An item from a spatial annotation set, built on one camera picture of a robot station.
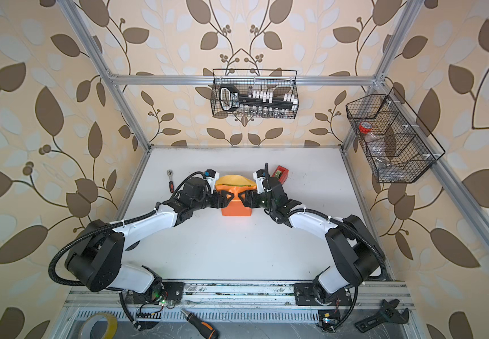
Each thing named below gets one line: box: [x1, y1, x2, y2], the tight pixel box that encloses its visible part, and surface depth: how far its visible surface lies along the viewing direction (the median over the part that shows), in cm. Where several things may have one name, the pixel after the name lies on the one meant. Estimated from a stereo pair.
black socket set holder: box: [219, 84, 299, 116], surface depth 86 cm
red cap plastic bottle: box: [358, 121, 394, 162], surface depth 80 cm
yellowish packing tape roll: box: [78, 312, 119, 339], surface depth 68 cm
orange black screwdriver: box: [180, 308, 220, 339], surface depth 68 cm
